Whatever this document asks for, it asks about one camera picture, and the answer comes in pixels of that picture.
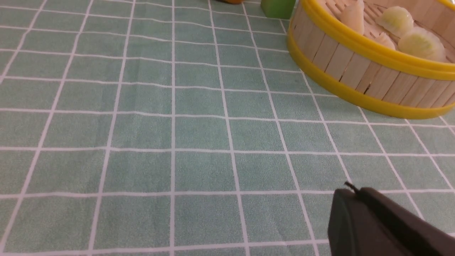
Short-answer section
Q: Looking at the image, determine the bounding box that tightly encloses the bamboo steamer tray yellow rim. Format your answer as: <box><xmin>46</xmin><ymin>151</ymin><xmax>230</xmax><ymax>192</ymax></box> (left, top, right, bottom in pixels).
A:
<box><xmin>288</xmin><ymin>0</ymin><xmax>455</xmax><ymax>119</ymax></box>

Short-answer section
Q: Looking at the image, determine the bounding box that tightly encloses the orange red toy pear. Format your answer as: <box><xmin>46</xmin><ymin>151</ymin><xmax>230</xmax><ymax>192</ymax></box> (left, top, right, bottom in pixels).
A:
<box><xmin>220</xmin><ymin>0</ymin><xmax>244</xmax><ymax>5</ymax></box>

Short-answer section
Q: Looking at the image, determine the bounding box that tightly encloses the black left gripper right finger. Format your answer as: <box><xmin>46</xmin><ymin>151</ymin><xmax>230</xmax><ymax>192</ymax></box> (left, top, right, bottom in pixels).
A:
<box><xmin>345</xmin><ymin>181</ymin><xmax>454</xmax><ymax>256</ymax></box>

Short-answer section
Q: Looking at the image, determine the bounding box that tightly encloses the greenish dumpling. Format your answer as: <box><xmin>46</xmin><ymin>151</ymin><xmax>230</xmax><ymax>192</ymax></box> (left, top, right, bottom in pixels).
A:
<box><xmin>398</xmin><ymin>27</ymin><xmax>446</xmax><ymax>63</ymax></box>
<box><xmin>375</xmin><ymin>6</ymin><xmax>414</xmax><ymax>38</ymax></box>

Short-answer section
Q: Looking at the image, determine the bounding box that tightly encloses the white dumpling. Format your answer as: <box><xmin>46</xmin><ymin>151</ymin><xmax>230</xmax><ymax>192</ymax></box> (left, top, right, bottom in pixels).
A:
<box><xmin>373</xmin><ymin>32</ymin><xmax>396</xmax><ymax>50</ymax></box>
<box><xmin>340</xmin><ymin>0</ymin><xmax>365</xmax><ymax>36</ymax></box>

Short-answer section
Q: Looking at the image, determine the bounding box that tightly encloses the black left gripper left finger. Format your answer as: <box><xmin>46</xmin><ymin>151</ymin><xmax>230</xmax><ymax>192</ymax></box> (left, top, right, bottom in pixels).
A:
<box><xmin>328</xmin><ymin>188</ymin><xmax>402</xmax><ymax>256</ymax></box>

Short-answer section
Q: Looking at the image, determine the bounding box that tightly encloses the green checkered tablecloth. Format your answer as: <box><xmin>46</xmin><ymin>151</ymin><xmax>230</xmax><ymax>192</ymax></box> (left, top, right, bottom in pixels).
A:
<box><xmin>0</xmin><ymin>0</ymin><xmax>454</xmax><ymax>256</ymax></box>

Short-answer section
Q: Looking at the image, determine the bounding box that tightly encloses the green cube block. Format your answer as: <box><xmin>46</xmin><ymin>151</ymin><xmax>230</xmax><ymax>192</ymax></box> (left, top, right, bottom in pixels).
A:
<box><xmin>260</xmin><ymin>0</ymin><xmax>296</xmax><ymax>20</ymax></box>

